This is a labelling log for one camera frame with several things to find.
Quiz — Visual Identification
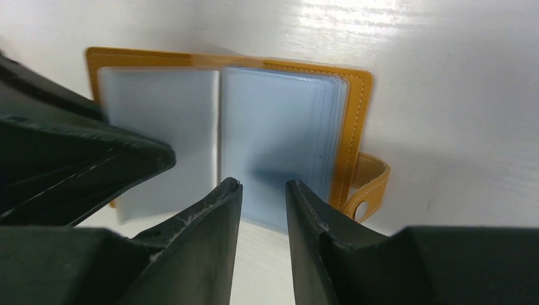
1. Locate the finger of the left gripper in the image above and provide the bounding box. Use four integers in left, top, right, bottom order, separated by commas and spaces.
1, 56, 175, 226

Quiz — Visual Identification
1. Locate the orange leather card holder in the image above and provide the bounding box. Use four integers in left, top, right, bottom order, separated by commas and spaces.
86, 47, 390, 233

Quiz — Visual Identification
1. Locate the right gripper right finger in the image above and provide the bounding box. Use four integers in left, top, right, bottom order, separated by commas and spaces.
286, 180, 538, 304

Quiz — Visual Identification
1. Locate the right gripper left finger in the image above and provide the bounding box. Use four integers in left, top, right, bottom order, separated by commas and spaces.
1, 178, 242, 304

